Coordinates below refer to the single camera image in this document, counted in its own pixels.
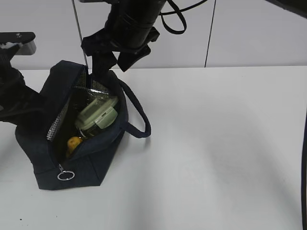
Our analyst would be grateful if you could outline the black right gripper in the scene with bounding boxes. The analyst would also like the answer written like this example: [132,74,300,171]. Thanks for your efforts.
[81,16,160,77]

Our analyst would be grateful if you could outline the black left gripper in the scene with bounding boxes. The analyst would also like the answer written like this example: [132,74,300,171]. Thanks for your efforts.
[0,45,48,127]

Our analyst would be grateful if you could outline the green lid glass container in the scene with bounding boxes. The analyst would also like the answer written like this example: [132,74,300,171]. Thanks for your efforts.
[75,96,118,138]

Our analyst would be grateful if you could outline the dark blue lunch bag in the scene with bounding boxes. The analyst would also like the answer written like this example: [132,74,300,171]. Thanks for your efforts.
[15,60,151,191]

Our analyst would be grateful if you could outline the yellow squash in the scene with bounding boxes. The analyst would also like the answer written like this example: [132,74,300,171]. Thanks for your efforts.
[66,137,83,158]

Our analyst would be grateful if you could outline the silver zipper pull ring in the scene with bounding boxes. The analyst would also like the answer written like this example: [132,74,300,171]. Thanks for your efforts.
[57,164,75,181]

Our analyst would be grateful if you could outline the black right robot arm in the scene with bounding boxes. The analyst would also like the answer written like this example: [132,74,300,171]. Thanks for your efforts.
[81,0,165,76]

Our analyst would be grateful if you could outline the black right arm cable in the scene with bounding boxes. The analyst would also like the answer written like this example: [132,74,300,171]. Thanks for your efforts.
[158,0,207,35]

